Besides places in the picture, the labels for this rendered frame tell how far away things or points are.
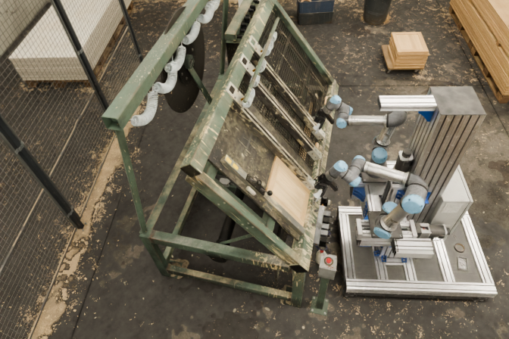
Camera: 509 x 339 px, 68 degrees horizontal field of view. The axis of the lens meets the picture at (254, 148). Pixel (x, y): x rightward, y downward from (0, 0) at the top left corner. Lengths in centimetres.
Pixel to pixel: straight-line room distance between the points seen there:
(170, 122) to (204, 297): 248
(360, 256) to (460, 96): 185
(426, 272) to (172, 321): 232
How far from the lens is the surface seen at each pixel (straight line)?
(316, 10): 689
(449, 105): 245
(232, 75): 272
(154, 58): 249
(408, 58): 587
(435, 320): 395
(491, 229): 460
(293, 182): 307
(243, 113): 272
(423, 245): 309
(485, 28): 649
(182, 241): 321
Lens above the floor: 355
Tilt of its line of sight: 48 degrees down
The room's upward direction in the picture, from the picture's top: 5 degrees counter-clockwise
